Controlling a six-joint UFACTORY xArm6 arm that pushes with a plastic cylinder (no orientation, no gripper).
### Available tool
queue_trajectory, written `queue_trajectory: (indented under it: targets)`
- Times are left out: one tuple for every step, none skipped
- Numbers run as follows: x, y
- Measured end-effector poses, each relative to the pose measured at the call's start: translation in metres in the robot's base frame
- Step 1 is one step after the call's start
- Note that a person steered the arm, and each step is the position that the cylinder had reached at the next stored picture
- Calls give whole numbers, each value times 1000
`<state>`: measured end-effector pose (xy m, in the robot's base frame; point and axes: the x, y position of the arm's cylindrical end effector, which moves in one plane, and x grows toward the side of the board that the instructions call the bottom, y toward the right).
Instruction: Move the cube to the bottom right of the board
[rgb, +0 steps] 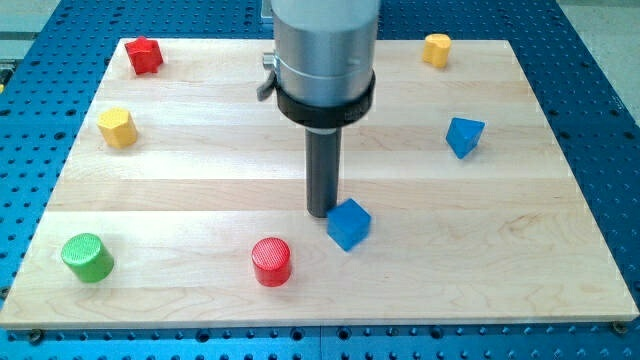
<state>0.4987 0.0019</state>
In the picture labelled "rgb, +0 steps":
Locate blue wooden cube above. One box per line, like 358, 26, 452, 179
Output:
327, 198, 372, 252

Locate silver robot arm cylinder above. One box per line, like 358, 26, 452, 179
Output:
263, 0, 381, 107

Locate light wooden board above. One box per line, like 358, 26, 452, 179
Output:
1, 39, 638, 329

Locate black pusher rod tool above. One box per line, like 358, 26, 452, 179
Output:
305, 129, 342, 218

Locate red wooden cylinder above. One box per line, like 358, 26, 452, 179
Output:
251, 237, 292, 287

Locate yellow heart wooden block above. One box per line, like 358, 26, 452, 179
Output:
422, 33, 452, 68

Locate yellow hexagonal wooden block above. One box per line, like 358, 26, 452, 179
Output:
97, 107, 138, 149

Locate red star wooden block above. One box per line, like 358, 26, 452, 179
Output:
125, 36, 164, 75

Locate green wooden cylinder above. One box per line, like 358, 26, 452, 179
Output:
61, 233, 115, 283

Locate blue perforated metal base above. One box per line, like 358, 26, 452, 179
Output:
1, 1, 639, 359

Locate black clamp ring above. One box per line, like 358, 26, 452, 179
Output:
275, 71, 377, 130

